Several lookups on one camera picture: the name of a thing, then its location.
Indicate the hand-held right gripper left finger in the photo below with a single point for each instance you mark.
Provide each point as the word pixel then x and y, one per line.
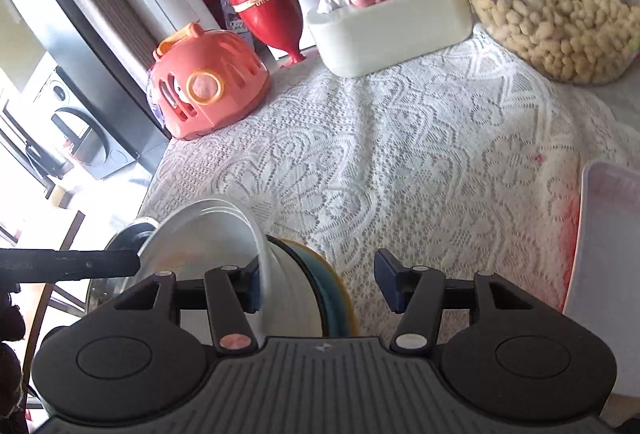
pixel 252 286

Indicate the pink toy basket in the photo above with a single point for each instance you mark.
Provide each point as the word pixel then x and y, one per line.
pixel 225 99

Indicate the washing machine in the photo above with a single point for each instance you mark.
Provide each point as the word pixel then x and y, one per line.
pixel 85 129

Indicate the white rectangular tray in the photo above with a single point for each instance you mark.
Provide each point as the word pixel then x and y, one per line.
pixel 610 264

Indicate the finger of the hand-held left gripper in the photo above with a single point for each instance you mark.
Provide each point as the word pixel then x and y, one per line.
pixel 75 264

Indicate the stainless steel bowl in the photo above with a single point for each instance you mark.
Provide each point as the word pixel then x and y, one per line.
pixel 125 234

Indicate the white paper bowl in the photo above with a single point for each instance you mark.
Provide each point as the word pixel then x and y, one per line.
pixel 200 239

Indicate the blue bowl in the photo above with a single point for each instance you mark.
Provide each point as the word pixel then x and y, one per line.
pixel 332 309

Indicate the white bowl with yellow rim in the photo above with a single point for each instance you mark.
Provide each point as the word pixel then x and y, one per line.
pixel 351 311

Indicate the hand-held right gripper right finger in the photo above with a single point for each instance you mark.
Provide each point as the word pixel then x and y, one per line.
pixel 387 281

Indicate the translucent blue plastic bag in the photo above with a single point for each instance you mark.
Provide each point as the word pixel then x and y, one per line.
pixel 159 109

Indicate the white storage box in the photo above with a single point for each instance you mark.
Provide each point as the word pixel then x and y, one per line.
pixel 390 34

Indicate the white lace tablecloth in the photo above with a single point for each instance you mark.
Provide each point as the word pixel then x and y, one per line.
pixel 400 154

